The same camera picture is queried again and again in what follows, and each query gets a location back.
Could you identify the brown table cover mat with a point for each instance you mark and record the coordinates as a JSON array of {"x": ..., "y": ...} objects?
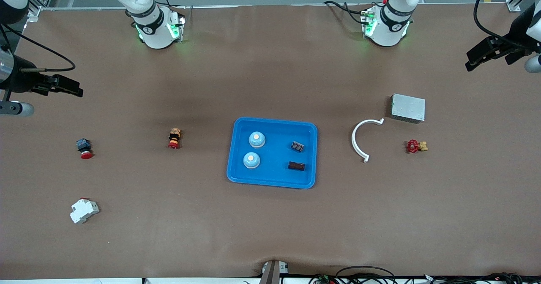
[{"x": 270, "y": 225}]

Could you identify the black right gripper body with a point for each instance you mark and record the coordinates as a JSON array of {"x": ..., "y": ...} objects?
[{"x": 22, "y": 79}]

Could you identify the blue plastic tray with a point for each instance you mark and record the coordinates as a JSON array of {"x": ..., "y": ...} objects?
[{"x": 274, "y": 148}]

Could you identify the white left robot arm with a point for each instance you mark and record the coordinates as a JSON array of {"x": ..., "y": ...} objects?
[{"x": 391, "y": 26}]

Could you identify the red button with blue block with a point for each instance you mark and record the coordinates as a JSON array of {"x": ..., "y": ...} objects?
[{"x": 83, "y": 145}]

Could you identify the dark brown rectangular block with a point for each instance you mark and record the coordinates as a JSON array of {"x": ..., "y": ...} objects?
[{"x": 296, "y": 166}]

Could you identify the white curved plastic arc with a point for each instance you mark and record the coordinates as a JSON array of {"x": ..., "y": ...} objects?
[{"x": 353, "y": 141}]

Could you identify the white circuit breaker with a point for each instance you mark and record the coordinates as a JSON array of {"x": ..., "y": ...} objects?
[{"x": 83, "y": 211}]

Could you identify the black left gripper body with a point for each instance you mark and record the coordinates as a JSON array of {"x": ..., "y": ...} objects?
[{"x": 518, "y": 37}]

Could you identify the red emergency stop orange block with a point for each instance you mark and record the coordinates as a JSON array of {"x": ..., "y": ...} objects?
[{"x": 174, "y": 138}]

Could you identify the small black connector block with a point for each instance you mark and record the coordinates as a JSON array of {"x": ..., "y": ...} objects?
[{"x": 297, "y": 146}]

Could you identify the grey metal box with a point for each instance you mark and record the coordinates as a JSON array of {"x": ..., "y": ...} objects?
[{"x": 408, "y": 108}]

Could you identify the blue round bell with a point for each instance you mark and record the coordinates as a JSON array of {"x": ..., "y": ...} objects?
[
  {"x": 256, "y": 139},
  {"x": 251, "y": 160}
]

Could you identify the red valve with brass body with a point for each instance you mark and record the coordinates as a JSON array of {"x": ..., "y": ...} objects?
[{"x": 412, "y": 146}]

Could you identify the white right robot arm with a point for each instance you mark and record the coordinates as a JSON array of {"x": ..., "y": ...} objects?
[{"x": 154, "y": 28}]

